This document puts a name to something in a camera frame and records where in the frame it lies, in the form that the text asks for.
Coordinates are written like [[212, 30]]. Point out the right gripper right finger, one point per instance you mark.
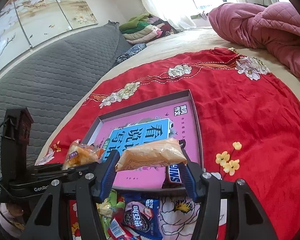
[[246, 218]]

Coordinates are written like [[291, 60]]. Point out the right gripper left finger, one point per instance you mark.
[[50, 218]]

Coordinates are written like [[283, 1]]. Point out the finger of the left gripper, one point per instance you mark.
[[38, 181], [56, 169]]

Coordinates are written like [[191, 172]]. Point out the rice cracker snack pack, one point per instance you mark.
[[81, 154]]

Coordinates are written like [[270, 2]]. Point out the green milk candy pack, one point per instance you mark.
[[112, 207]]

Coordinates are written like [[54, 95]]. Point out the red wafer snack bar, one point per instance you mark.
[[118, 232]]

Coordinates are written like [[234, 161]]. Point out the Snickers chocolate bar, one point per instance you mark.
[[175, 172]]

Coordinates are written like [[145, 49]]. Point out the blue Oreo cookie pack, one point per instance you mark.
[[142, 214]]

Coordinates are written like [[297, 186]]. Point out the orange wafer biscuit pack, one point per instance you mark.
[[159, 153]]

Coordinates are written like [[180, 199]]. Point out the red floral cloth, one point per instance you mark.
[[261, 113]]

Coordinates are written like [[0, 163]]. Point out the grey cardboard box tray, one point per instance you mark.
[[145, 119]]

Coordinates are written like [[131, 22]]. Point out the dark patterned pillow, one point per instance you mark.
[[130, 52]]

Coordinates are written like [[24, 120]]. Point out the folded clothes stack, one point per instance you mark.
[[145, 28]]

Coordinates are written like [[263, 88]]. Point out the beige bed sheet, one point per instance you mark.
[[192, 40]]

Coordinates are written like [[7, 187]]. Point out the pink quilted blanket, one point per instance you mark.
[[275, 28]]

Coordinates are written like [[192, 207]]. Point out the wall painting panels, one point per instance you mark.
[[25, 24]]

